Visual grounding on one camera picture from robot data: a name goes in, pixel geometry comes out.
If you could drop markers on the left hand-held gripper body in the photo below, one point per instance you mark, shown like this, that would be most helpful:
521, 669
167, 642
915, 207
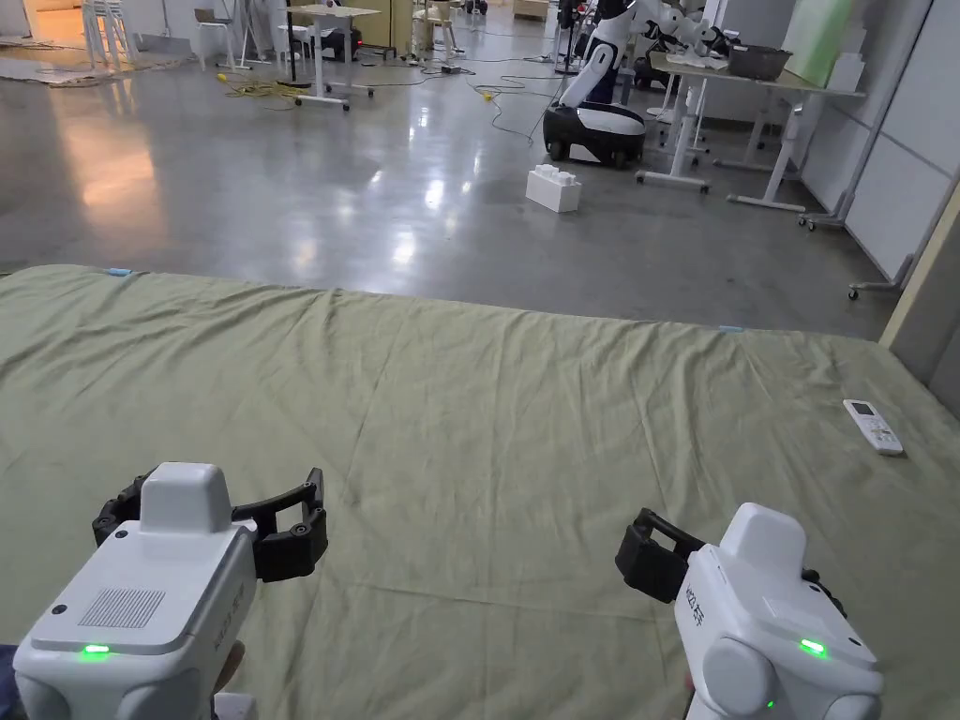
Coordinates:
150, 592

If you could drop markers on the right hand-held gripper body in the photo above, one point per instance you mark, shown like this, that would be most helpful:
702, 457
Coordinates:
757, 600

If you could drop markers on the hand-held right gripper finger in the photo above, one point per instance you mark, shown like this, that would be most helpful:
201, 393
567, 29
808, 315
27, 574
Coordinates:
825, 594
649, 562

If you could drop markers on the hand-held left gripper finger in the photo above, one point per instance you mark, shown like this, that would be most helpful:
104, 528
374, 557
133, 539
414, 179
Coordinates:
112, 514
292, 544

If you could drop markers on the person's left hand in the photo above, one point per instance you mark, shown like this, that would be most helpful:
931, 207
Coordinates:
234, 664

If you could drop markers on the white remote control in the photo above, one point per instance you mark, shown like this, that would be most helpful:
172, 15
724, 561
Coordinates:
874, 427

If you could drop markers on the bed with pale green sheet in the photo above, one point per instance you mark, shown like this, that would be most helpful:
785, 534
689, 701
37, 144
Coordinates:
480, 420

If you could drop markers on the white block with studs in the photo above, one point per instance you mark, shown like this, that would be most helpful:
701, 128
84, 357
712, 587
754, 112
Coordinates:
553, 191

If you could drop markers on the white wheeled robot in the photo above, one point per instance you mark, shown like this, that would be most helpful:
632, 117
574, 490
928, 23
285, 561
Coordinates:
596, 124

